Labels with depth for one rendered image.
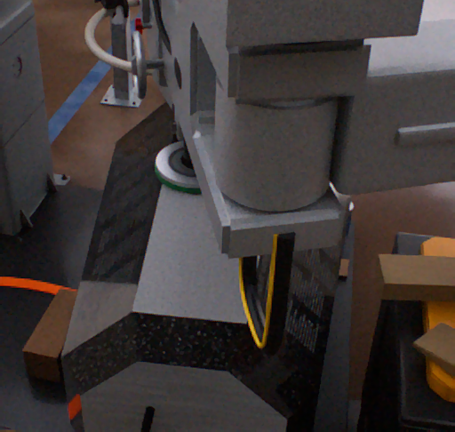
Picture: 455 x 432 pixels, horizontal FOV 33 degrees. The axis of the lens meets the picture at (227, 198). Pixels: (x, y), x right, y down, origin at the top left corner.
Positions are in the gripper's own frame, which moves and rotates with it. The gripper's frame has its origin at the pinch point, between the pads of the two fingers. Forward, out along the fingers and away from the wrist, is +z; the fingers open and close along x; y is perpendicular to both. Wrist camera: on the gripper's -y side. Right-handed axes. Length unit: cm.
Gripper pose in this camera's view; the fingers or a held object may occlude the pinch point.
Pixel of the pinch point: (119, 23)
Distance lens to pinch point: 272.5
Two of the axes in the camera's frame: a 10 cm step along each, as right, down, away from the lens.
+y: -7.3, 4.2, -5.4
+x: 6.8, 4.9, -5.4
